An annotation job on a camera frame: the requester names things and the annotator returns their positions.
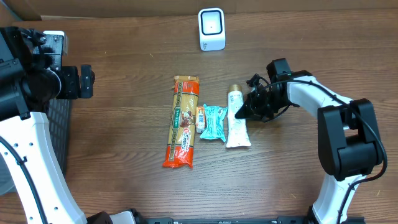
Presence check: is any white tube gold cap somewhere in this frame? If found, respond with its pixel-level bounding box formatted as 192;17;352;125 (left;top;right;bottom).
226;85;251;148

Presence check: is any teal snack packet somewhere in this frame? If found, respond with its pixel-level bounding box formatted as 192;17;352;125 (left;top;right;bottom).
200;104;228;142

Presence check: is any small orange snack packet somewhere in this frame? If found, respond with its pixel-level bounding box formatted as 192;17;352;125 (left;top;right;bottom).
195;106;206;133

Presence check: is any spaghetti pasta packet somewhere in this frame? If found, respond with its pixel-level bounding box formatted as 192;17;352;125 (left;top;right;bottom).
162;75;200;168

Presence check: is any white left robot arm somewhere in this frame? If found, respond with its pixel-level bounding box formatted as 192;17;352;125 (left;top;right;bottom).
1;27;137;224

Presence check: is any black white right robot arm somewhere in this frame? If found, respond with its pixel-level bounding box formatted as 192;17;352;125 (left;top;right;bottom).
234;58;387;223

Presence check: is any white barcode scanner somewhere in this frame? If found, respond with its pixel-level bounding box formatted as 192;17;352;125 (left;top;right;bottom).
198;7;226;52

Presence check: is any dark grey plastic basket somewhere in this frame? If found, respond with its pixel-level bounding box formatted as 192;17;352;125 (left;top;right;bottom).
1;100;72;195

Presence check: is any black mounting rail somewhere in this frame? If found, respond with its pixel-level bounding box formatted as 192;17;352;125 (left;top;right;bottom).
135;216;317;224

